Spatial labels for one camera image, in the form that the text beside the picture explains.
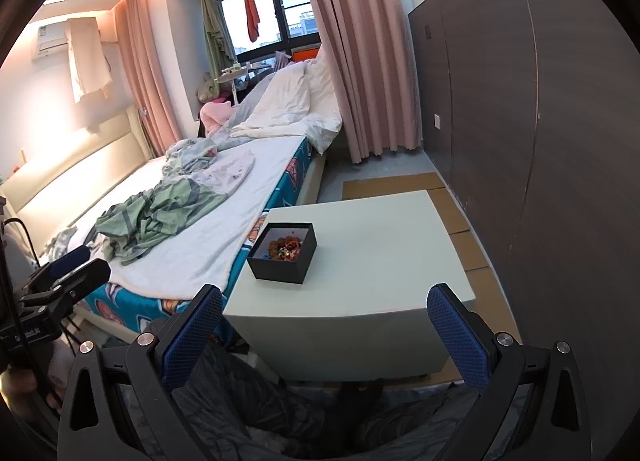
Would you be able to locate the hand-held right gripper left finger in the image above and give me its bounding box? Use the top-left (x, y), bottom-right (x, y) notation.
top-left (57, 283), bottom-right (226, 461)

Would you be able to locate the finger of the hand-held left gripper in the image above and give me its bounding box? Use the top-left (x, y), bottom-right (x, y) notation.
top-left (27, 246), bottom-right (92, 292)
top-left (22, 257), bottom-right (112, 314)

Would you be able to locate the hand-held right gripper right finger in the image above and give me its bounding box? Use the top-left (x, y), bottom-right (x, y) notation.
top-left (426, 283), bottom-right (583, 461)

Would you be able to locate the black jewelry box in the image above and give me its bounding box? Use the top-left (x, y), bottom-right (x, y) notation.
top-left (246, 222), bottom-right (319, 285)

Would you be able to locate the brown wooden bead bracelet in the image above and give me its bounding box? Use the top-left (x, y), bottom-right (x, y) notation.
top-left (266, 237), bottom-right (295, 258)

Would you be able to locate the person's left hand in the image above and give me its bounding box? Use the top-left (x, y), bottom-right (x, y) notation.
top-left (0, 368), bottom-right (66, 413)

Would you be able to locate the beige headboard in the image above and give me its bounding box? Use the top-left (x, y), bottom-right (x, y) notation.
top-left (0, 104), bottom-right (153, 252)

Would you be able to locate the green striped blanket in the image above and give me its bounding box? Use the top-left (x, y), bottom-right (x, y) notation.
top-left (95, 176), bottom-right (228, 264)

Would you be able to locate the white low table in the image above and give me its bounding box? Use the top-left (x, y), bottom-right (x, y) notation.
top-left (222, 190), bottom-right (477, 382)

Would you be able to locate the bed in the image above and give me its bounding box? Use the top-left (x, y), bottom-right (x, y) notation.
top-left (0, 61), bottom-right (346, 342)

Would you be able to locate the light blue quilt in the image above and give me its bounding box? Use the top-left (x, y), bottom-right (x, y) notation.
top-left (162, 76), bottom-right (276, 177)

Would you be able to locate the white printed cloth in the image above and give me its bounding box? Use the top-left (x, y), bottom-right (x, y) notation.
top-left (197, 150), bottom-right (256, 197)

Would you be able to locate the teal printed bedsheet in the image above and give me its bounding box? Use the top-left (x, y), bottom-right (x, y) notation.
top-left (82, 138), bottom-right (321, 337)

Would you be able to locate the narrow pink curtain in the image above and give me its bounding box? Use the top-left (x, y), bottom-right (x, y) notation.
top-left (114, 0), bottom-right (198, 159)

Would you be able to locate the pink cloth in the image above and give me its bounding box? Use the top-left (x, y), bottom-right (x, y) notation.
top-left (199, 100), bottom-right (238, 137)

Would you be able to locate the white air conditioner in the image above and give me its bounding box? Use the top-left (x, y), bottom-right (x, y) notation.
top-left (31, 21), bottom-right (68, 62)

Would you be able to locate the white round side table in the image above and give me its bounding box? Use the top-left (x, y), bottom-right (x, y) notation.
top-left (215, 64), bottom-right (273, 104)

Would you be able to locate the white duvet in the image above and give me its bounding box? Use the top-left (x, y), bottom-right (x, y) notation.
top-left (232, 54), bottom-right (345, 154)

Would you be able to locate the hanging green cloth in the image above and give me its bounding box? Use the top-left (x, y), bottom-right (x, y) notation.
top-left (201, 0), bottom-right (238, 74)

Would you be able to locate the wide pink curtain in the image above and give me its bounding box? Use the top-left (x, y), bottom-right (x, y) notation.
top-left (291, 0), bottom-right (423, 164)

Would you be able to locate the window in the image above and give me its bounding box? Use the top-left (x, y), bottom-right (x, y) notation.
top-left (202, 0), bottom-right (321, 64)

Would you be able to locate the hanging orange garment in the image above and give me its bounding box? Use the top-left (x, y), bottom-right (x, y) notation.
top-left (241, 0), bottom-right (262, 44)

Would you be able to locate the black cable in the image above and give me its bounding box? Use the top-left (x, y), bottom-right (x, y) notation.
top-left (2, 218), bottom-right (41, 267)

